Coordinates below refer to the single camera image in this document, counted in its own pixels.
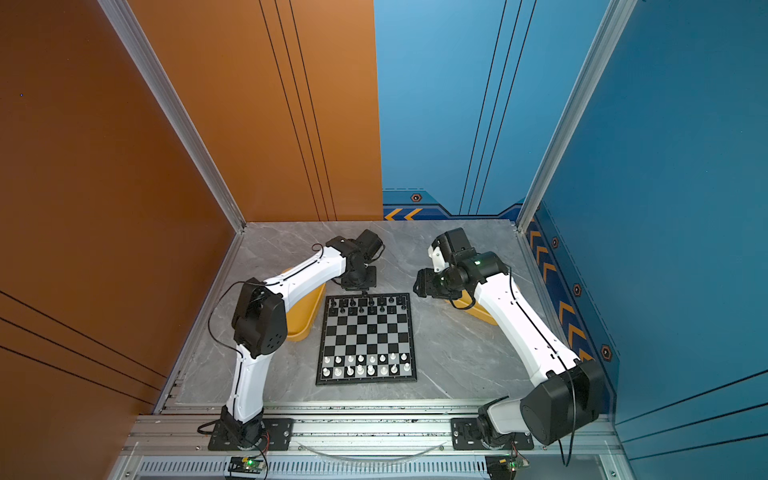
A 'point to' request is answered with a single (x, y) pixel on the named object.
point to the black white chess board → (366, 338)
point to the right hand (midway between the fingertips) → (420, 288)
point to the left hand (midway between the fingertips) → (371, 284)
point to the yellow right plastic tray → (473, 307)
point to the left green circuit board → (245, 465)
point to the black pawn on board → (333, 312)
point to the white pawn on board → (327, 360)
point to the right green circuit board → (504, 466)
